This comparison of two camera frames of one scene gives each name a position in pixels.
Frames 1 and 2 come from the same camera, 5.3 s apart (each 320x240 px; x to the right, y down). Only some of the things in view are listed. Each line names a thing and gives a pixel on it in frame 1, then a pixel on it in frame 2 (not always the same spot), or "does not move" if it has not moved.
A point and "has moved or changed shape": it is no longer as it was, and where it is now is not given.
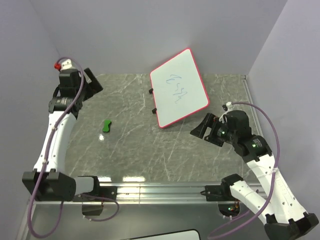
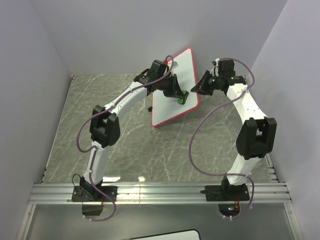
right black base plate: [219, 193] does not move
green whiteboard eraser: [107, 127] has moved or changed shape
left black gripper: [91, 90] → [175, 91]
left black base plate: [108, 192] does not move
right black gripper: [212, 121] → [201, 87]
